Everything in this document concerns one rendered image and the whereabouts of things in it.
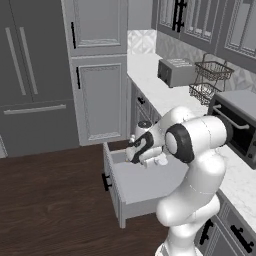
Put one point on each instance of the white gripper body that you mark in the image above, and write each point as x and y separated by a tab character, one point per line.
155	160

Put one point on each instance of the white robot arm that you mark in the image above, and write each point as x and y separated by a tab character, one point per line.
196	186

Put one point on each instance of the grey open drawer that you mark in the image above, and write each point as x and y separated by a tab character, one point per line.
140	183

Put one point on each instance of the grey drawer front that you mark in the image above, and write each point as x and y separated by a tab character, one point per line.
146	106
238	223

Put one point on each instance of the grey base cupboard door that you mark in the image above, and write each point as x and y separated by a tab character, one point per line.
140	116
218	241

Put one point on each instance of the grey tall cupboard door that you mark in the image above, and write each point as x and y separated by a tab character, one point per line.
98	23
100	100

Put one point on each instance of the dark grey toaster oven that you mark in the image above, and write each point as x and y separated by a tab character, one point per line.
238	123

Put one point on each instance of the grey toaster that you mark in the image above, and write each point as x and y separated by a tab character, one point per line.
176	71

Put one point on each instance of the dark grey fridge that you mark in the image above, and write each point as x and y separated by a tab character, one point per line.
33	100

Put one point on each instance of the grey glass wall cupboard door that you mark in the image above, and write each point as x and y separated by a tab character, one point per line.
200	20
240	30
165	15

